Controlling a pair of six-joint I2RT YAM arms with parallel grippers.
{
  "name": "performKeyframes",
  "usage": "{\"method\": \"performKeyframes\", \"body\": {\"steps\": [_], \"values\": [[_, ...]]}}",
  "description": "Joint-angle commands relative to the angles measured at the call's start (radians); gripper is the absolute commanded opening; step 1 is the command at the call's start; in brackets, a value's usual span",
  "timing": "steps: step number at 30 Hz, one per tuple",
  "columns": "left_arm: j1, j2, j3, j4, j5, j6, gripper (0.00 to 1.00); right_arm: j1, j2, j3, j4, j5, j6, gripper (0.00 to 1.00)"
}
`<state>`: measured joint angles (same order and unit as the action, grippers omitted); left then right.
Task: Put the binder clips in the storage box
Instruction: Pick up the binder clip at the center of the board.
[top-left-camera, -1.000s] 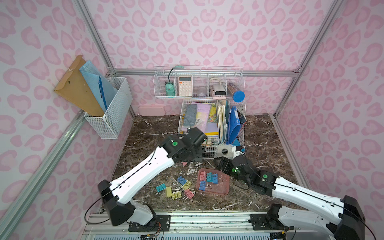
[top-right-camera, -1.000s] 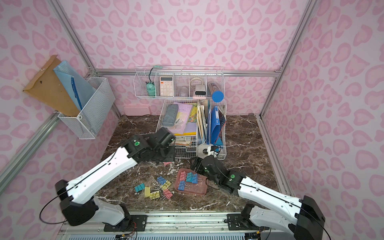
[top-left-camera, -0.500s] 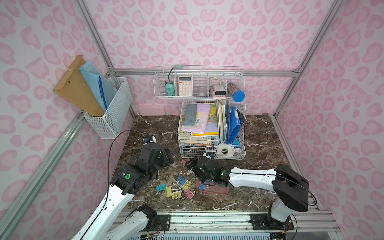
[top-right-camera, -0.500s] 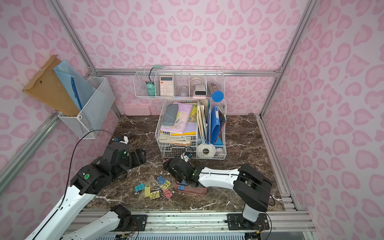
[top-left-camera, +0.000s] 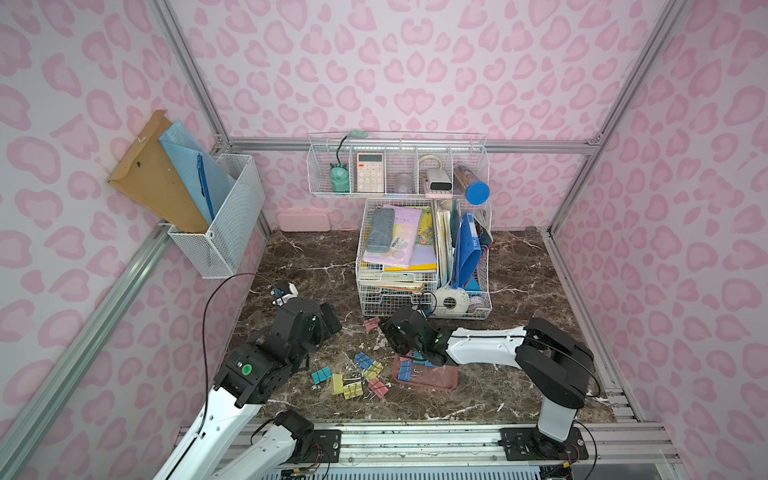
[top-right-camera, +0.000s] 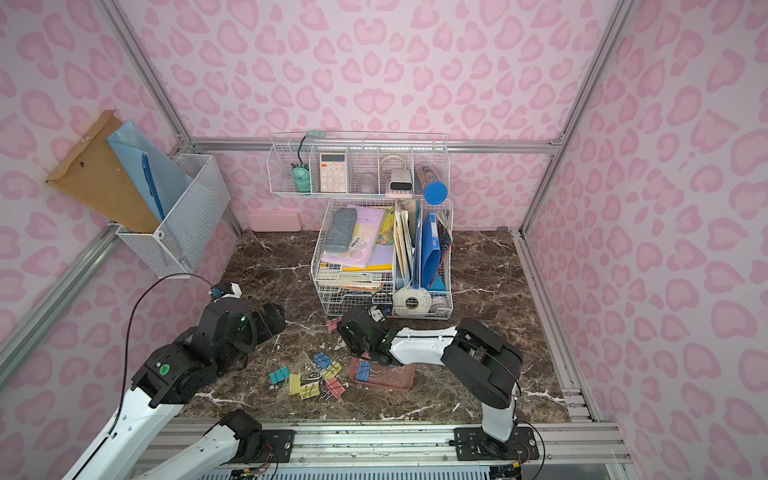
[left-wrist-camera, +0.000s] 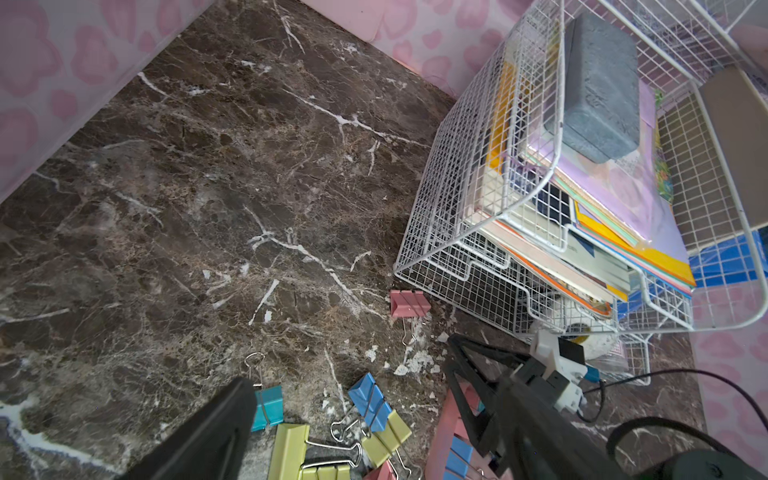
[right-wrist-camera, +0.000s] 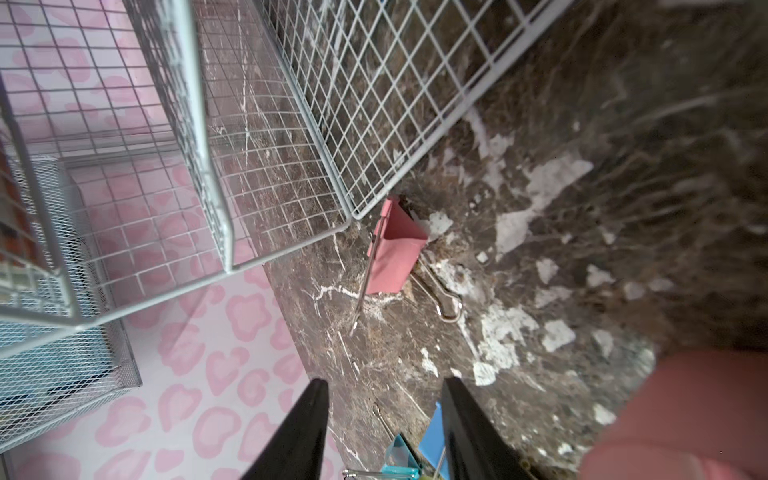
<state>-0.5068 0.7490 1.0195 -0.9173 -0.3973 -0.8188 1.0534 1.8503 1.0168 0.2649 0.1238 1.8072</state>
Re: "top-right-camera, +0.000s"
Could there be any pink binder clip top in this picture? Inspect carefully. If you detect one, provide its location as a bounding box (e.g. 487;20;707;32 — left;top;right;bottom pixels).
326;317;341;332

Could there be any pink binder clip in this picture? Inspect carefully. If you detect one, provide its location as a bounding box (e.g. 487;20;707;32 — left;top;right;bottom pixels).
326;317;341;332
325;377;346;399

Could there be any blue binder clip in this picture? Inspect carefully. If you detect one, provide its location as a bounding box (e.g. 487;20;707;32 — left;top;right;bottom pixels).
355;360;372;382
313;352;333;370

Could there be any yellow green binder clip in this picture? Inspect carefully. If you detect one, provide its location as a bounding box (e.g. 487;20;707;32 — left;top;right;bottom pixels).
322;361;342;380

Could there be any pink storage box tray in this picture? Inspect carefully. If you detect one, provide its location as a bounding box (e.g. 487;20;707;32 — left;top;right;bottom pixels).
347;358;415;391

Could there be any pink binder clip bottom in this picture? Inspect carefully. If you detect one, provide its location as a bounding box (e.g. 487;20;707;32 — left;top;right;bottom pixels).
325;377;346;399

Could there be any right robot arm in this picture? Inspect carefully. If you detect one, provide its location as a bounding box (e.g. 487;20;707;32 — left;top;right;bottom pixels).
336;307;523;445

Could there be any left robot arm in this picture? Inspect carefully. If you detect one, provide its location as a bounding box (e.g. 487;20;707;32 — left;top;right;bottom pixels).
65;282;290;479

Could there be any teal binder clip left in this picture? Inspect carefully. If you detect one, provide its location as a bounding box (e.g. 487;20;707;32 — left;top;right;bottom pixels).
269;367;291;385

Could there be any white tape roll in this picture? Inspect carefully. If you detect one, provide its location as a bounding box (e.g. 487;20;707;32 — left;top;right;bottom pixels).
392;287;432;318

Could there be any clear jar of pins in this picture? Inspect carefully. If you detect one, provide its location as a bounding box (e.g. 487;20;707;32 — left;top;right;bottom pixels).
429;295;453;318

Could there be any blue file folder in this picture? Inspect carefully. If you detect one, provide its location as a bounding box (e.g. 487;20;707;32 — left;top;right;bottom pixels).
420;210;453;292

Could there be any grey pencil pouch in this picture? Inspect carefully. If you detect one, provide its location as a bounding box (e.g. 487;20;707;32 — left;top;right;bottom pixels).
325;208;357;254

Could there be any pink purple notebook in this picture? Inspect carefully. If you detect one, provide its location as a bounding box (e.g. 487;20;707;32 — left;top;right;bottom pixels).
321;205;386;268

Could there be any pink pencil case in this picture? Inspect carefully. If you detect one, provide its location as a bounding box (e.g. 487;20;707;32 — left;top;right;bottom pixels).
246;209;302;232

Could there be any clear small jar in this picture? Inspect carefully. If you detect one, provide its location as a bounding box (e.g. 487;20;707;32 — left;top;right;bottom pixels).
358;173;378;195

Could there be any pink white timer device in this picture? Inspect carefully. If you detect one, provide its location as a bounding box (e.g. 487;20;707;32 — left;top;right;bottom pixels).
379;154;413;199

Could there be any tube with blue cap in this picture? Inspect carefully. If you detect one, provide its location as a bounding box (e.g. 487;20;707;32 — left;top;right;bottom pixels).
415;164;449;205

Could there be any blue pen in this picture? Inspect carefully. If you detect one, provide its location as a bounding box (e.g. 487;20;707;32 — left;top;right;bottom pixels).
142;153;166;220

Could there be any light blue folder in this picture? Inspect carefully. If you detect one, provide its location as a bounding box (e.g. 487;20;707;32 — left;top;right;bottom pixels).
107;121;192;222

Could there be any pink white calculator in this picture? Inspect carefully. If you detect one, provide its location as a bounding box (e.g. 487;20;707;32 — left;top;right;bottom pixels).
319;153;347;193

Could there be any green desk lamp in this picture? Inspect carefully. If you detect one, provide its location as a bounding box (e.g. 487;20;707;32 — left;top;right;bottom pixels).
292;130;326;194

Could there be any brown paper envelope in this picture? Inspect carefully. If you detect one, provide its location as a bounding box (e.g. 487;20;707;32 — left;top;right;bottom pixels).
46;110;159;234

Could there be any white wire desk organizer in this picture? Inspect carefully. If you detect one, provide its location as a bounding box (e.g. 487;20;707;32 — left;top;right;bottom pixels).
311;198;454;320

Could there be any white mesh wall basket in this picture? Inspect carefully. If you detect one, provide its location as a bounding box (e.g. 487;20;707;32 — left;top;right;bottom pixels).
117;154;231;277

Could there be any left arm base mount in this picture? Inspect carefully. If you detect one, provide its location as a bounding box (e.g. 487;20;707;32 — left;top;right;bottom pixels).
209;409;296;464

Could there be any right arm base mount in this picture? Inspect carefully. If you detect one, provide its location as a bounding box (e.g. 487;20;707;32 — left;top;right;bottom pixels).
449;427;540;463

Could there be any white wire wall shelf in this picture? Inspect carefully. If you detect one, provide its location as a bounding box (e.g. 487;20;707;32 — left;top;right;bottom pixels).
267;131;450;198

